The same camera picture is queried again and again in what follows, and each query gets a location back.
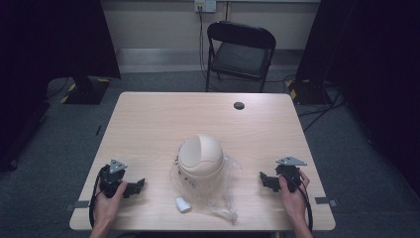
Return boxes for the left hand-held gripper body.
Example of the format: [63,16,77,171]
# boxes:
[98,159,129,199]

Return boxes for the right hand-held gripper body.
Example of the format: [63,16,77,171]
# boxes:
[274,156,308,193]

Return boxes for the person's right hand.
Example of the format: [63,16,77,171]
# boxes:
[277,170,312,220]

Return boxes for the person's left hand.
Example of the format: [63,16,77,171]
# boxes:
[93,179,129,220]

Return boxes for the grey tape strip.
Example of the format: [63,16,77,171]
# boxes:
[314,196,339,208]
[63,199,91,212]

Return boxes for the white crumpled paper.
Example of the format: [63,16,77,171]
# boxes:
[174,196,193,214]

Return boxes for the clear plastic bag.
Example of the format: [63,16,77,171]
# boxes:
[168,141,243,226]

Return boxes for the black stand base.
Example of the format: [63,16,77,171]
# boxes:
[284,78,333,106]
[59,73,112,106]

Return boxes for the black folding chair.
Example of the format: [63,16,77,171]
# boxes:
[204,20,277,94]

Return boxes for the dark curtain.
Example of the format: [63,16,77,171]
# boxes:
[295,0,420,199]
[0,0,122,173]

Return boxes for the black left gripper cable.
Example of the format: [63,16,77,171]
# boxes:
[87,170,104,230]

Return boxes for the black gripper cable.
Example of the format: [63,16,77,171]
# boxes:
[290,177,315,233]
[87,170,104,230]

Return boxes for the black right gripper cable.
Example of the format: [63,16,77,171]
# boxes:
[290,177,315,233]

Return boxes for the black floor cables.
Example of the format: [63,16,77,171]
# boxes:
[296,83,348,133]

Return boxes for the black wall cable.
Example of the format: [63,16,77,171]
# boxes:
[197,6,210,78]

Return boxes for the white wall outlet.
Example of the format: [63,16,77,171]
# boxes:
[193,0,218,14]

